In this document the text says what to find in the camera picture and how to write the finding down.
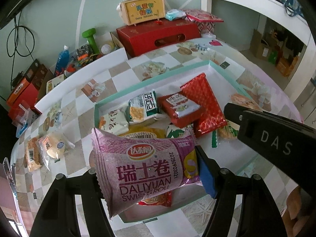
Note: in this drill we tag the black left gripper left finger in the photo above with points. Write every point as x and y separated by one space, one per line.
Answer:
57 214

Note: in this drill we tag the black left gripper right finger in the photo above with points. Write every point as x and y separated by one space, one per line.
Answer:
259 214

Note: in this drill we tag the orange wafer snack packet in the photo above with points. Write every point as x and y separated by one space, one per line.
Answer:
32 154

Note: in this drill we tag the round cake clear packet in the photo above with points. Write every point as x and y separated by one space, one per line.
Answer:
53 146

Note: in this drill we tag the pink swiss roll packet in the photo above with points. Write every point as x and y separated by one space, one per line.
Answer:
129 170

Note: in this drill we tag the brown milk biscuit packet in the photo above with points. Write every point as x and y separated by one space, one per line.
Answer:
181 110

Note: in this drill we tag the white walnut cake packet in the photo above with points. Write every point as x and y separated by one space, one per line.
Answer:
114 122

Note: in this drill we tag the white teal-rimmed tray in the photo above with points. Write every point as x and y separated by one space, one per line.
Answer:
231 154

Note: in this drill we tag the red popcorn snack packet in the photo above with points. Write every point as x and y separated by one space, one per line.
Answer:
164 200

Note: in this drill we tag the clear plastic box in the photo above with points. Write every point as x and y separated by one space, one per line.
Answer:
23 117

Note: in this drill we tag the red patterned snack packet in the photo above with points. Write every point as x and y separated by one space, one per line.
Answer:
199 91

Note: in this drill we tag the green seaweed snack packet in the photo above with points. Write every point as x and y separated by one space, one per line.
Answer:
173 131

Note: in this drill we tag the orange red stacked boxes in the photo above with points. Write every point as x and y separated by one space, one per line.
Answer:
27 90

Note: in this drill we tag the green white cracker packet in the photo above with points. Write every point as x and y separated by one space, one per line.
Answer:
142 108

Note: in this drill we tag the blue liquid bottle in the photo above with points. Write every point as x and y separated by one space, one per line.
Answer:
62 61

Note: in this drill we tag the blue tissue pack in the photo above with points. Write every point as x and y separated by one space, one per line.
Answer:
175 14

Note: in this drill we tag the cardboard box of toys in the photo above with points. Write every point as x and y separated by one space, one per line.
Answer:
84 64

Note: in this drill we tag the large red gift box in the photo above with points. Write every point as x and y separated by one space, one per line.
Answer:
144 37

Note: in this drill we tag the green dumbbell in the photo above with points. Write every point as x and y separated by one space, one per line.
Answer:
89 35

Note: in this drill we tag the yellow wooden handbag box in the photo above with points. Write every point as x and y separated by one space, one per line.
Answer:
134 12

